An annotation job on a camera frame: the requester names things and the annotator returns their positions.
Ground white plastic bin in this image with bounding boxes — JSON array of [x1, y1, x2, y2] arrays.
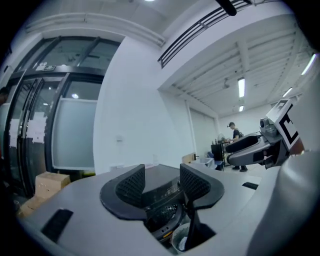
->
[[199, 157, 215, 169]]

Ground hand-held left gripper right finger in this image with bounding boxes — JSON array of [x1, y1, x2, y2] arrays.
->
[[179, 149, 320, 256]]

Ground slanted ceiling tube light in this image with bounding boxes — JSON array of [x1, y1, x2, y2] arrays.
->
[[300, 53, 318, 76]]

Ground white laundry basket with clothes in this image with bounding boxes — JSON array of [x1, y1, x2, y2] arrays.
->
[[170, 221, 194, 254]]

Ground black washing machine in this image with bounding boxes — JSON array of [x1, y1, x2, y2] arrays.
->
[[142, 163, 188, 244]]

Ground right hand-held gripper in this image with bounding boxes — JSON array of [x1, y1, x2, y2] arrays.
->
[[224, 97, 305, 170]]

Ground green exit sign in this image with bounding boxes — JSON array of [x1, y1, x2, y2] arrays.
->
[[34, 64, 57, 72]]

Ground small taped cardboard box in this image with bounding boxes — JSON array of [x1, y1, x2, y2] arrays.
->
[[34, 171, 71, 200]]

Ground black framed glass partition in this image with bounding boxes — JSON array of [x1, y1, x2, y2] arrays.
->
[[0, 35, 123, 199]]

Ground black cabinet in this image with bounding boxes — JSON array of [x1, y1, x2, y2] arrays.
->
[[210, 141, 227, 161]]

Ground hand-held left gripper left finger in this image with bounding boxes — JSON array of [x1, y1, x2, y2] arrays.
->
[[17, 163, 176, 256]]

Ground white paper notices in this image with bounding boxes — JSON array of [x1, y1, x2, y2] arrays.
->
[[9, 111, 48, 147]]

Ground black ceiling vent grille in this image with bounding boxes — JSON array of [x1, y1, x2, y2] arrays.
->
[[156, 0, 254, 70]]

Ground long ceiling tube light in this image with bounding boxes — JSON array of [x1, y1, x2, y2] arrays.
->
[[237, 77, 246, 99]]

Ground frosted glass panel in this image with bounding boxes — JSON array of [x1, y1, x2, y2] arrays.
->
[[51, 98, 99, 171]]

